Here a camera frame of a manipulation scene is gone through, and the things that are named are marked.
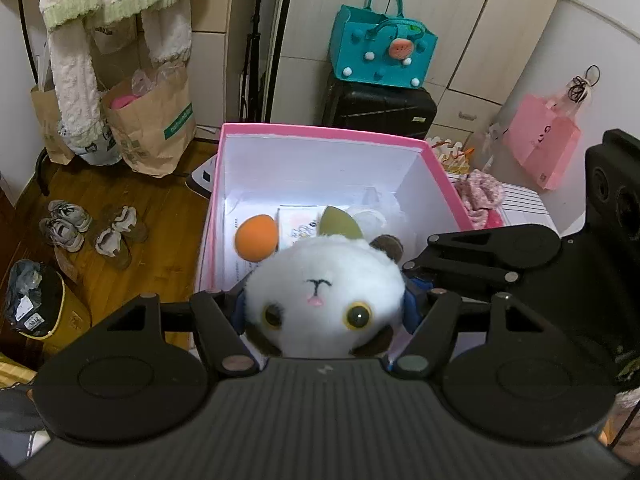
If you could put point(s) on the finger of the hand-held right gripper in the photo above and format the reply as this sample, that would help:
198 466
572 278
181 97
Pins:
490 250

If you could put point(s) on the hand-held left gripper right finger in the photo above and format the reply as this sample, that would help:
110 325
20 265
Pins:
412 307

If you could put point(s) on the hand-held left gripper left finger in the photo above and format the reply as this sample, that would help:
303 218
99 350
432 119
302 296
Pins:
239 310

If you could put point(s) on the orange egg-shaped sponge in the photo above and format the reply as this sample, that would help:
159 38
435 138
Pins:
256 237

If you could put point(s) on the white cat plush toy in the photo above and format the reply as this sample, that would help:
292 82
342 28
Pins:
320 280

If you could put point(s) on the green egg-shaped sponge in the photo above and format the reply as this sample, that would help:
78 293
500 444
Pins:
337 222

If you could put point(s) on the pink cardboard box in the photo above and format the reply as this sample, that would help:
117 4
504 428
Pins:
310 170

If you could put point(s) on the pink knitted cloth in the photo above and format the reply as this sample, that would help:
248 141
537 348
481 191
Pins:
480 195

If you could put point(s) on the striped bed sheet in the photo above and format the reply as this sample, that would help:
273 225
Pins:
525 205

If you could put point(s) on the pink paper bag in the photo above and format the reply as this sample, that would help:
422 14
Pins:
542 140

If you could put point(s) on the white flat device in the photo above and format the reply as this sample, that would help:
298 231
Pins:
202 179

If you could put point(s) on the brown and white shoe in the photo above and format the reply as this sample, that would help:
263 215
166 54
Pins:
125 221
111 246

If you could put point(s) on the black suitcase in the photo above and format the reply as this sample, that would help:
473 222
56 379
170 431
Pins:
375 110

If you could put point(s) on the grey sneaker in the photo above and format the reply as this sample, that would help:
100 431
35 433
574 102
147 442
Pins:
62 235
70 212

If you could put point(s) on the brown paper bag green label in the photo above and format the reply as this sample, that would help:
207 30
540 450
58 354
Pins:
150 130

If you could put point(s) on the yellow bin with black bag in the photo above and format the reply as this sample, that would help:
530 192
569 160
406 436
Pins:
35 300

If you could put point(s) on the patterned plastic bag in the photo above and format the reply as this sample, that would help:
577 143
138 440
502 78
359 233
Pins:
95 147

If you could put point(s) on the cream wardrobe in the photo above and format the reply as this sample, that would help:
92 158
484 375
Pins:
475 20

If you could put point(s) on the teal felt tote bag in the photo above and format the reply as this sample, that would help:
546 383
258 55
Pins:
380 45

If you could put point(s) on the black tripod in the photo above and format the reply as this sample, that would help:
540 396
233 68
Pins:
252 60

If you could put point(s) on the plain brown paper bag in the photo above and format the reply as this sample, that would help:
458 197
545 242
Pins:
47 125

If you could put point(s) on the cream quilted hanging clothing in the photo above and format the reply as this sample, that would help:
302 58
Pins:
75 0

